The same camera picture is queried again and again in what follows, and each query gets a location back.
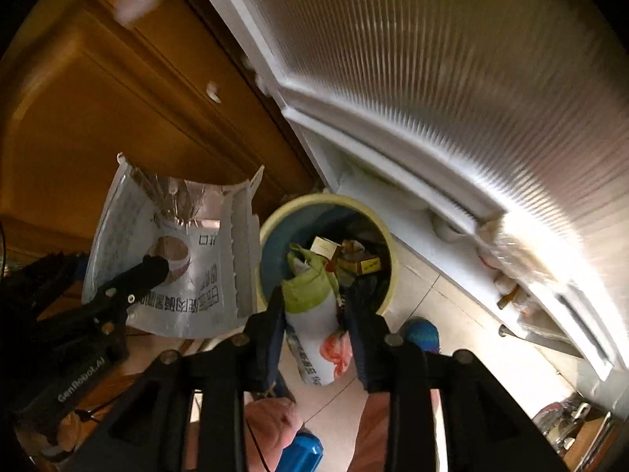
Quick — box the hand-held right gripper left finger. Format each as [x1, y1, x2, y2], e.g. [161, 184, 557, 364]
[74, 288, 287, 472]

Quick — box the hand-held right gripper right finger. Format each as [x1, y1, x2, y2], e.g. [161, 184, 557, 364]
[344, 279, 541, 472]

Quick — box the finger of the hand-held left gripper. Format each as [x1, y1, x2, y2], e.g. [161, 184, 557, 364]
[5, 251, 88, 315]
[81, 254, 170, 328]

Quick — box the green and white wipes packet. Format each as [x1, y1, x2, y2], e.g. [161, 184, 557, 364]
[281, 244, 355, 387]

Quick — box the torn white foil-lined pouch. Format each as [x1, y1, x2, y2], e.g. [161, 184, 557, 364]
[81, 154, 266, 340]

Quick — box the yellow rimmed trash bin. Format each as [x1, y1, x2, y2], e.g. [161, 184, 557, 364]
[258, 193, 396, 318]

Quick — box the person's left hand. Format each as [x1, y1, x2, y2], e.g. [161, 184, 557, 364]
[49, 413, 99, 459]

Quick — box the blue right shoe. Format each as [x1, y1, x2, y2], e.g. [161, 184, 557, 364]
[403, 318, 440, 355]

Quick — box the person's left leg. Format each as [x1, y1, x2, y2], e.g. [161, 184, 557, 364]
[243, 396, 305, 472]

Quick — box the blue plastic object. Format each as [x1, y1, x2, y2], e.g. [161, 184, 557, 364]
[280, 430, 325, 472]

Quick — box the brown bottle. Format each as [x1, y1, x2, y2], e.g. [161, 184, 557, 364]
[494, 285, 532, 313]

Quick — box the brown wooden cabinet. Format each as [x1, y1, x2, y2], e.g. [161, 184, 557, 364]
[0, 0, 325, 266]

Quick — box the white framed ribbed panel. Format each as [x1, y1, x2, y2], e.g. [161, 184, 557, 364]
[197, 0, 629, 379]

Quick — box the thin black cable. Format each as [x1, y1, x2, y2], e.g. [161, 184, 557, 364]
[246, 423, 271, 472]

